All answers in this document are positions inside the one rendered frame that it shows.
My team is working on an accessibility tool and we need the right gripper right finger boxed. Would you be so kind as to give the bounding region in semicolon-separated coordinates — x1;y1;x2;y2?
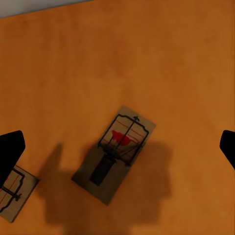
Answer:
219;130;235;169

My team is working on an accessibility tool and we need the mousetrap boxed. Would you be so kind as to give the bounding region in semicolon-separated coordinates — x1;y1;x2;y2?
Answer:
0;165;40;223
71;105;157;205

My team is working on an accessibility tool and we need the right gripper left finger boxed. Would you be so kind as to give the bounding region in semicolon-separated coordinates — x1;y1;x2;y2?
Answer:
0;130;25;189

